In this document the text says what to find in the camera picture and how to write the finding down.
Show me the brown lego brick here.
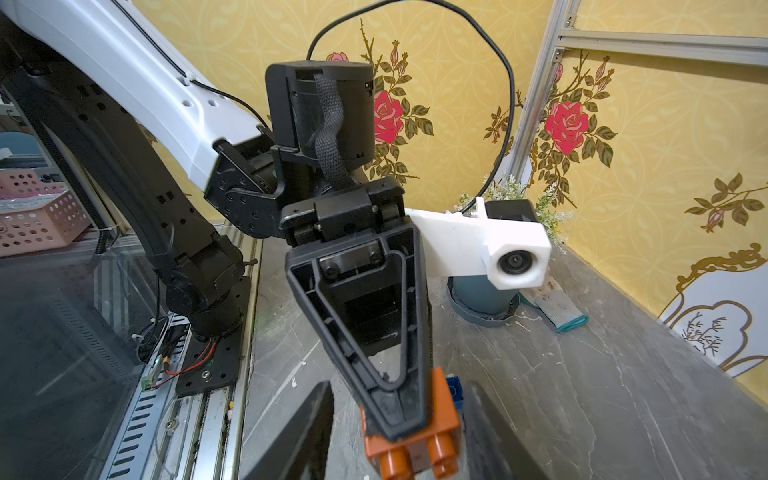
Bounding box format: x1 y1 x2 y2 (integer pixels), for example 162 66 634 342
361 367 461 479

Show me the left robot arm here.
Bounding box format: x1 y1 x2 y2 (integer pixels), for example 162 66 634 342
1 1 432 442

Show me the potted plant grey pot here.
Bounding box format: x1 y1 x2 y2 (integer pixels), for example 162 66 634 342
445 173 568 329

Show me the dark blue lego brick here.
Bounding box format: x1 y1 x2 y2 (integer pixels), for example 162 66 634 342
446 375 464 410

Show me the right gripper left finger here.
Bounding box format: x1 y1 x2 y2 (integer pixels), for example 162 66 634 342
244 381 334 480

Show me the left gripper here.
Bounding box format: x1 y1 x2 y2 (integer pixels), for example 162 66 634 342
204 61 433 442

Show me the aluminium rail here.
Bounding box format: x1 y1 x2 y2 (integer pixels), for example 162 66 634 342
91 223 262 479

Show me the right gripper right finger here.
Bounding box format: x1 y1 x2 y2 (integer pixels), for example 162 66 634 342
463 382 548 480

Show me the grey teal sponge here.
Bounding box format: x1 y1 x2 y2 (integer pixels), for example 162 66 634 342
519 289 589 333

